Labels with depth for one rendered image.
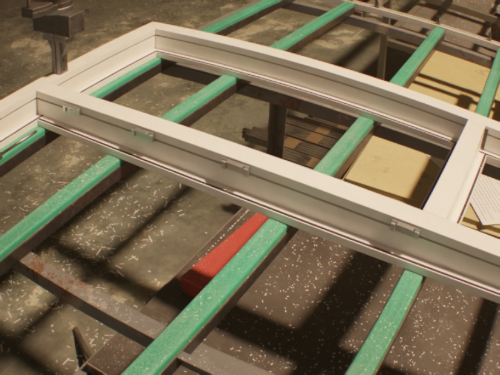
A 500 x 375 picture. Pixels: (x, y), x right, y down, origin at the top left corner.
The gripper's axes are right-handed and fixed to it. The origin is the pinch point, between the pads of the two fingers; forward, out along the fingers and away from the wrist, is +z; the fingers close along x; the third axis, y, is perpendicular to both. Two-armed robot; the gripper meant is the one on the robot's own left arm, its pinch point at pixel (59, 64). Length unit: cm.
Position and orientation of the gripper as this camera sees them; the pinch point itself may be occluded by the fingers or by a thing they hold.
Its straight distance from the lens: 136.9
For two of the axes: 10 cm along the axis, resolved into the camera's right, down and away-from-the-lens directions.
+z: -0.4, 8.2, 5.6
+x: -8.5, -3.2, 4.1
